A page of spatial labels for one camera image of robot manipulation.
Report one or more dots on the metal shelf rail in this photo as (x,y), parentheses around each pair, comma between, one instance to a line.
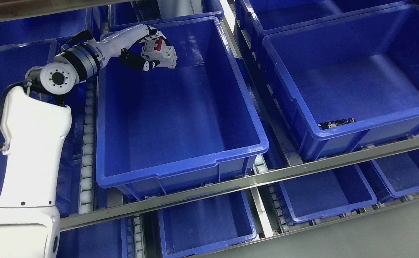
(149,205)

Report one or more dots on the large blue bin right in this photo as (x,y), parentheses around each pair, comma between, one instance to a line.
(364,66)

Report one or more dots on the blue bin top centre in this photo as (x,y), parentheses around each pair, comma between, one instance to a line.
(126,14)

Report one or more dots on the blue bin top right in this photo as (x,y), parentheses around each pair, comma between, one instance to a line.
(260,18)

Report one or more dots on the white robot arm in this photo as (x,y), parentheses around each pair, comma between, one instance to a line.
(34,123)

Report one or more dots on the small circuit board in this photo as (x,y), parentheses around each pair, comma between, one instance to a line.
(335,123)

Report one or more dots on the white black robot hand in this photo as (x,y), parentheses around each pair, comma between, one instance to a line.
(127,46)

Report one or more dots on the white roller track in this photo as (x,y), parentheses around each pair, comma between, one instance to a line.
(86,185)

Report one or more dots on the large blue bin centre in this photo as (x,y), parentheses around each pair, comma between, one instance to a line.
(169,130)

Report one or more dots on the large blue bin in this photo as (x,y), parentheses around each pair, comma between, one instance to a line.
(169,130)
(364,66)

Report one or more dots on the blue bin far right lower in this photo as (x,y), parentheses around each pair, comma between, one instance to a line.
(393,177)

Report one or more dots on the grey circuit breaker red switch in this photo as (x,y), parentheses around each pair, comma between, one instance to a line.
(160,52)

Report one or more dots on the blue bin lower centre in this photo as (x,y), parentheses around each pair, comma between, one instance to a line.
(206,225)

